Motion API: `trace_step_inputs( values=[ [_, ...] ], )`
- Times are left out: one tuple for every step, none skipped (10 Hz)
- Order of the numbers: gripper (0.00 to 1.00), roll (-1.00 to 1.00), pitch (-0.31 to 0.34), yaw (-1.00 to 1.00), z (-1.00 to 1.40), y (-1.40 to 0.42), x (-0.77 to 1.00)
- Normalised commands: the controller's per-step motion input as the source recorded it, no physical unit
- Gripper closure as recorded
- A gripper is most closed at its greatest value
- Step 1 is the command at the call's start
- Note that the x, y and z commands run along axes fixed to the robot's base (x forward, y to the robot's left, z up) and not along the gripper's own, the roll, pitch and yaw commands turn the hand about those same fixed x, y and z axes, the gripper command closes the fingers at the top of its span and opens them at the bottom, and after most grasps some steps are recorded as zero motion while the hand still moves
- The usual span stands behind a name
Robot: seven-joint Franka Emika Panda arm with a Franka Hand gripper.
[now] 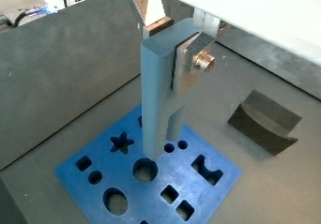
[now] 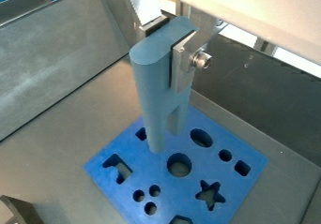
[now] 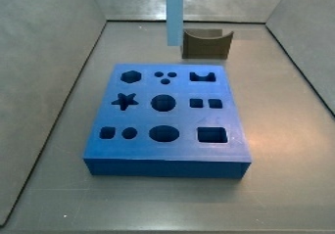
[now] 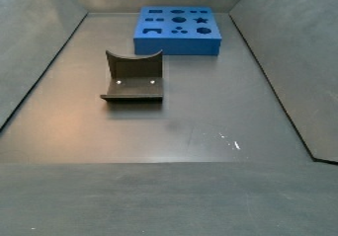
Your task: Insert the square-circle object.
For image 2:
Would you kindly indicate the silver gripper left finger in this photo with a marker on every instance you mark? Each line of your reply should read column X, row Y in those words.
column 147, row 18

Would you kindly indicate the dark grey block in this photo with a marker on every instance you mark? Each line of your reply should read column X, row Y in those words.
column 23, row 211

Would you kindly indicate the blue shape-sorting board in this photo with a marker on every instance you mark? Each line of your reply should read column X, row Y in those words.
column 177, row 171

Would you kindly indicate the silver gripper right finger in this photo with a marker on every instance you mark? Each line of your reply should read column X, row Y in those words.
column 189, row 54

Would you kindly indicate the grey metal tray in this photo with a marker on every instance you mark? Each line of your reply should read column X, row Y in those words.
column 69, row 101

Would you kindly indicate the grey-blue square-circle peg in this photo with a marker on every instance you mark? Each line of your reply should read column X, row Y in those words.
column 164, row 106

